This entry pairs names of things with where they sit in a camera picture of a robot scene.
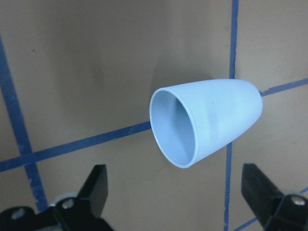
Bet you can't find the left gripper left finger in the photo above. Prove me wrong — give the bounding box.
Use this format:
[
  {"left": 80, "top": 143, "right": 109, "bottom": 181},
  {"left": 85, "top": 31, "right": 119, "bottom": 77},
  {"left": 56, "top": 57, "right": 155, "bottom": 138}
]
[{"left": 53, "top": 165, "right": 108, "bottom": 231}]

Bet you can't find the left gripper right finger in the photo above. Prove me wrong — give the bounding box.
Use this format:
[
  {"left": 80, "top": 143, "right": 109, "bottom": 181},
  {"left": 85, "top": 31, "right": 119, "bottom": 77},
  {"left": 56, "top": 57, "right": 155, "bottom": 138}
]
[{"left": 241, "top": 163, "right": 308, "bottom": 231}]

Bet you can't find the light blue plastic cup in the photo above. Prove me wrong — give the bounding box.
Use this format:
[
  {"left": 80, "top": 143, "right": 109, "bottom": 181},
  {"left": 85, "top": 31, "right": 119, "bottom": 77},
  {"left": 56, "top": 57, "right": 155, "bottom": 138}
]
[{"left": 149, "top": 79, "right": 263, "bottom": 168}]

